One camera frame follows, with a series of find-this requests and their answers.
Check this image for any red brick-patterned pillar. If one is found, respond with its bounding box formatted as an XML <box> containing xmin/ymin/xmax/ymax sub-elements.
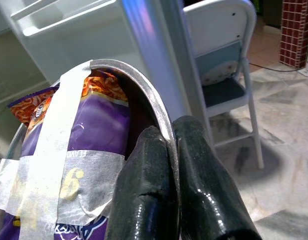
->
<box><xmin>279</xmin><ymin>0</ymin><xmax>308</xmax><ymax>69</ymax></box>

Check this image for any black floor cable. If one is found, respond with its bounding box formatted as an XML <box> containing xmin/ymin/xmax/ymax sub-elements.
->
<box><xmin>248</xmin><ymin>61</ymin><xmax>305</xmax><ymax>74</ymax></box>

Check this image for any round aluminium bowl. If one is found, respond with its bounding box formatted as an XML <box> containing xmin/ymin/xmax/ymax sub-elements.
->
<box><xmin>0</xmin><ymin>58</ymin><xmax>181</xmax><ymax>240</ymax></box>

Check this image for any wide masking tape strip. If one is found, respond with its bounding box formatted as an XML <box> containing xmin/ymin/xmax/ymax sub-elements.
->
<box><xmin>0</xmin><ymin>149</ymin><xmax>126</xmax><ymax>227</ymax></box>

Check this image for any long masking tape strip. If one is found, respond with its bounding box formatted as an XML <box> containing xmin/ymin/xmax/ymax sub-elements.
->
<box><xmin>18</xmin><ymin>61</ymin><xmax>91</xmax><ymax>240</ymax></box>

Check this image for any purple snack packet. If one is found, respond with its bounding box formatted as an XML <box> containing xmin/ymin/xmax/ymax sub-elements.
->
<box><xmin>0</xmin><ymin>68</ymin><xmax>131</xmax><ymax>240</ymax></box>

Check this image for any white small fridge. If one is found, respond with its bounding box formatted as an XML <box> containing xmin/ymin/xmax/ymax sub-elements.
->
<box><xmin>0</xmin><ymin>0</ymin><xmax>194</xmax><ymax>161</ymax></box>

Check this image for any light blue patterned cushion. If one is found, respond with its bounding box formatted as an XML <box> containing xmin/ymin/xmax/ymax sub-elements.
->
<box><xmin>195</xmin><ymin>41</ymin><xmax>243</xmax><ymax>87</ymax></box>

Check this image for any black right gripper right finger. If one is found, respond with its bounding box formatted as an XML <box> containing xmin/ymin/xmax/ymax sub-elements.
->
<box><xmin>173</xmin><ymin>115</ymin><xmax>263</xmax><ymax>240</ymax></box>

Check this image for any white metal folding chair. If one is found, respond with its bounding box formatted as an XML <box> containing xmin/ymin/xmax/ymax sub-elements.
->
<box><xmin>181</xmin><ymin>0</ymin><xmax>266</xmax><ymax>170</ymax></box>

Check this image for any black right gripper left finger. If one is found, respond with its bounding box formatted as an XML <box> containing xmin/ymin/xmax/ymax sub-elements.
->
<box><xmin>106</xmin><ymin>125</ymin><xmax>181</xmax><ymax>240</ymax></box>

